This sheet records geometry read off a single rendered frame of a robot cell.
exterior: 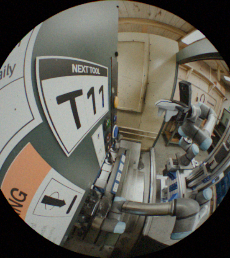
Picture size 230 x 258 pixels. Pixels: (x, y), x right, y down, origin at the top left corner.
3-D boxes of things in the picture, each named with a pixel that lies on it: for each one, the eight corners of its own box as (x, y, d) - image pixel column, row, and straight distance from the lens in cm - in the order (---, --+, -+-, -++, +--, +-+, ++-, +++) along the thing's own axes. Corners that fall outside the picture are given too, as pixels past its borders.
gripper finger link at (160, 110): (152, 119, 24) (169, 118, 31) (157, 101, 22) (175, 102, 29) (146, 115, 26) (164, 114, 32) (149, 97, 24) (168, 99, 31)
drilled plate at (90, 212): (98, 202, 75) (96, 202, 70) (86, 228, 82) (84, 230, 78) (75, 192, 82) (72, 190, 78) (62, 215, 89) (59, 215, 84)
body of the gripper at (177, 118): (175, 127, 30) (188, 124, 40) (185, 104, 27) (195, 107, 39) (162, 117, 33) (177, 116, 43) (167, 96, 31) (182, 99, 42)
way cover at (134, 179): (142, 171, 121) (146, 166, 108) (130, 233, 117) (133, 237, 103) (123, 167, 118) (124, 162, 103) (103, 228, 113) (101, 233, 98)
